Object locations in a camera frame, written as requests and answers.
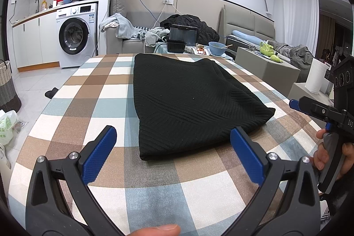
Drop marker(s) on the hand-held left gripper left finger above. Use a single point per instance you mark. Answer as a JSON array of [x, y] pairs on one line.
[[98, 155]]

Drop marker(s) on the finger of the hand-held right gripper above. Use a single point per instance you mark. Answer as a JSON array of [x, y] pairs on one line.
[[312, 107]]

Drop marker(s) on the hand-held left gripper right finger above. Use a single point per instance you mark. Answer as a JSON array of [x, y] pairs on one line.
[[247, 155]]

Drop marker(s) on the black knit sweater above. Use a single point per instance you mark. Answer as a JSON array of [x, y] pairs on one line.
[[188, 103]]

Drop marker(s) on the grey clothes on bed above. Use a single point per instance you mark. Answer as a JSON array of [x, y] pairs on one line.
[[298, 55]]

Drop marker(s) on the pale grey crumpled clothes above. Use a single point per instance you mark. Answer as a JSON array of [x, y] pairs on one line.
[[155, 34]]

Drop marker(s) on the person's right hand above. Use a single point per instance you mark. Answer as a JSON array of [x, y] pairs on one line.
[[320, 154]]

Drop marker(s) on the person's left hand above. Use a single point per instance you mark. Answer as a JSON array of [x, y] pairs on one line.
[[157, 230]]

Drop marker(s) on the beige low ledge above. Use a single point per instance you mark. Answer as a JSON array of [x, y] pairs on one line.
[[298, 89]]

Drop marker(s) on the white paper towel roll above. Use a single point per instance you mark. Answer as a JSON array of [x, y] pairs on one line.
[[315, 75]]

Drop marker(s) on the beige bedside cabinet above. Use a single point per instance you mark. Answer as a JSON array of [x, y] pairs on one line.
[[265, 70]]

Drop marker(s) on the small green toy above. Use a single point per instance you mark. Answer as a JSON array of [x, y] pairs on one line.
[[276, 58]]

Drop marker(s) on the checked tablecloth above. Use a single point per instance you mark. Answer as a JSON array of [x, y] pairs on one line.
[[83, 92]]

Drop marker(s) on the green ogre head mug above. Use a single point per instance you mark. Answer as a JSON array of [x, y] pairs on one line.
[[267, 49]]

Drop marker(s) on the black slipper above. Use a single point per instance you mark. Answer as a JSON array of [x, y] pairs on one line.
[[51, 93]]

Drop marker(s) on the white sheer curtain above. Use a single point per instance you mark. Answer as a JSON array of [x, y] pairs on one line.
[[298, 9]]

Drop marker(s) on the white green plastic bag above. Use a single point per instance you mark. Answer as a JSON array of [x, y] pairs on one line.
[[8, 125]]

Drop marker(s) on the light blue pillow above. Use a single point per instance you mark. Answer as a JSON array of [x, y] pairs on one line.
[[246, 35]]

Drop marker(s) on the beige upholstered bed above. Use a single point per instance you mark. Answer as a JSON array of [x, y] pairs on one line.
[[249, 23]]

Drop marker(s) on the blue bowl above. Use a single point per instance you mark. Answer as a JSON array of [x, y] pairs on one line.
[[217, 49]]

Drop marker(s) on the grey white woven basket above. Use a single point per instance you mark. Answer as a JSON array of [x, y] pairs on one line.
[[8, 86]]

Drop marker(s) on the white food tray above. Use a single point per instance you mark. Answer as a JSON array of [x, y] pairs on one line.
[[201, 51]]

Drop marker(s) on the white washing machine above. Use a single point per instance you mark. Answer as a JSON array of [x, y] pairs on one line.
[[91, 39]]

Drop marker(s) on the light blue blanket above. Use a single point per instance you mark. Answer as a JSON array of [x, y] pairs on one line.
[[124, 28]]

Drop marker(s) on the white lower kitchen cabinets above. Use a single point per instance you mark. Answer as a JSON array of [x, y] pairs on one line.
[[33, 42]]

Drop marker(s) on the black plastic tray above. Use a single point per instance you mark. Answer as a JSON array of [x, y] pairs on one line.
[[175, 46]]

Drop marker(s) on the black padded jacket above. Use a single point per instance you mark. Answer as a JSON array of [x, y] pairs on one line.
[[204, 31]]

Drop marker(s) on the black storage box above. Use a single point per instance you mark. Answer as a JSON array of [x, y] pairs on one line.
[[182, 35]]

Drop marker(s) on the grey sofa cushion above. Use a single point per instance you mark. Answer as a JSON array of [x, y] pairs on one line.
[[119, 3]]

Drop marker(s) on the red plastic basin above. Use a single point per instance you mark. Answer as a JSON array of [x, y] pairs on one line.
[[58, 1]]

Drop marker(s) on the black kitchen faucet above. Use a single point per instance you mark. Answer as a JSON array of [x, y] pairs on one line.
[[38, 8]]

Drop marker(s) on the yellow oil bottle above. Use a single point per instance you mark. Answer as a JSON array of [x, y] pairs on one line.
[[44, 5]]

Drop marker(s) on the white wall socket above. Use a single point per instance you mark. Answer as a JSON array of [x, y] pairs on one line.
[[168, 1]]

